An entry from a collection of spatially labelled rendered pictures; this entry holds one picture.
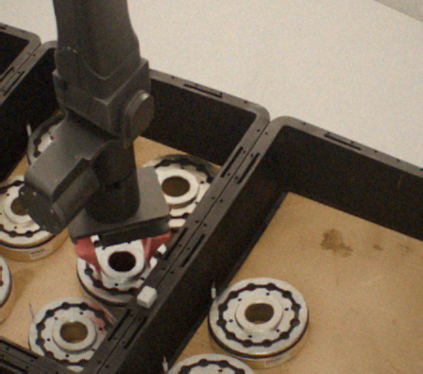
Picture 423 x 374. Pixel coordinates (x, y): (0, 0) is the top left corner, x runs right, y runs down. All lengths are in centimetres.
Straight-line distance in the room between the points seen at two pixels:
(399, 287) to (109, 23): 48
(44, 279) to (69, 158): 27
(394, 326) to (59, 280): 37
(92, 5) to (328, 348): 48
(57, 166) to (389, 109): 69
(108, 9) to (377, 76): 79
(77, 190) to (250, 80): 63
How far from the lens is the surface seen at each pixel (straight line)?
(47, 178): 105
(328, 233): 132
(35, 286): 129
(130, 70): 102
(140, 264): 125
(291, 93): 164
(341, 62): 169
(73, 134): 107
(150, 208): 117
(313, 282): 128
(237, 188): 123
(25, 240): 129
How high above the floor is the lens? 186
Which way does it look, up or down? 48 degrees down
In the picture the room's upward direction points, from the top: 3 degrees counter-clockwise
